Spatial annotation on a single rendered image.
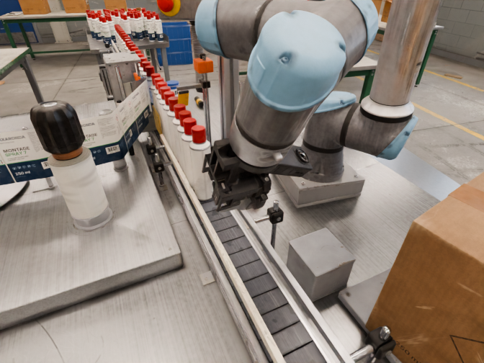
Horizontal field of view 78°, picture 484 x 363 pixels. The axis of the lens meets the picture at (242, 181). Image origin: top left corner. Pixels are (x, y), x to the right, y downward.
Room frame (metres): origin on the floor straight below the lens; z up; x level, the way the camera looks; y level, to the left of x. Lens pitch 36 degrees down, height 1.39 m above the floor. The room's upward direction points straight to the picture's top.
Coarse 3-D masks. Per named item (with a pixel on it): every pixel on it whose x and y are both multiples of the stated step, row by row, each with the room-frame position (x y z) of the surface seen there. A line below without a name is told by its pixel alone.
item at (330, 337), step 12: (252, 228) 0.44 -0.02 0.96; (264, 240) 0.40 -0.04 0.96; (276, 252) 0.37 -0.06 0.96; (276, 264) 0.35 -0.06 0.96; (288, 276) 0.32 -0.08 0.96; (300, 288) 0.30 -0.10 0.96; (300, 300) 0.28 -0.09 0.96; (312, 312) 0.25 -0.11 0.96; (324, 324) 0.23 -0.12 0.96; (324, 336) 0.22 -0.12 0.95; (336, 348) 0.20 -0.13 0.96; (348, 360) 0.18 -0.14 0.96
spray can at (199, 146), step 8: (192, 128) 0.64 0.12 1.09; (200, 128) 0.64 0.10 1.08; (192, 136) 0.64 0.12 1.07; (200, 136) 0.63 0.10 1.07; (192, 144) 0.63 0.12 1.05; (200, 144) 0.63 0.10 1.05; (208, 144) 0.64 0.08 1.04; (192, 152) 0.63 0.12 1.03; (200, 152) 0.62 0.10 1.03; (208, 152) 0.63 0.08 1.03; (192, 160) 0.63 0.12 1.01; (200, 160) 0.62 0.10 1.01; (192, 168) 0.63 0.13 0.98; (200, 168) 0.62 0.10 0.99; (200, 176) 0.62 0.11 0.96; (208, 176) 0.63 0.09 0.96; (200, 184) 0.62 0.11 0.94; (208, 184) 0.63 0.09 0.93; (200, 192) 0.62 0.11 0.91; (208, 192) 0.63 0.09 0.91; (200, 200) 0.62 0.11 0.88
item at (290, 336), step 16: (192, 208) 0.62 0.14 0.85; (208, 208) 0.59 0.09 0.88; (224, 224) 0.53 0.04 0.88; (208, 240) 0.50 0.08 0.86; (224, 240) 0.48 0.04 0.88; (240, 240) 0.48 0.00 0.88; (240, 256) 0.43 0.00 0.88; (256, 256) 0.43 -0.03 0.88; (240, 272) 0.39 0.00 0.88; (256, 272) 0.39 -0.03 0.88; (256, 288) 0.35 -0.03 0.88; (272, 288) 0.35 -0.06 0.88; (240, 304) 0.33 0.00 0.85; (256, 304) 0.32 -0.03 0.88; (272, 304) 0.32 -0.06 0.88; (288, 304) 0.32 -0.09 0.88; (272, 320) 0.29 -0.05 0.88; (288, 320) 0.29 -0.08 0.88; (256, 336) 0.26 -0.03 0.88; (272, 336) 0.26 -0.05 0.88; (288, 336) 0.26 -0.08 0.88; (304, 336) 0.26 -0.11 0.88; (288, 352) 0.23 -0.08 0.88; (304, 352) 0.23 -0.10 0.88; (320, 352) 0.23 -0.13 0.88
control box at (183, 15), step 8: (176, 0) 0.83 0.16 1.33; (184, 0) 0.83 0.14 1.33; (192, 0) 0.82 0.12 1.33; (200, 0) 0.82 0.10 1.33; (176, 8) 0.83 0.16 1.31; (184, 8) 0.83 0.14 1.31; (192, 8) 0.82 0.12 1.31; (160, 16) 0.84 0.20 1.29; (168, 16) 0.84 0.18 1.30; (176, 16) 0.83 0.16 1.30; (184, 16) 0.83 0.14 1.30; (192, 16) 0.82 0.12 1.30
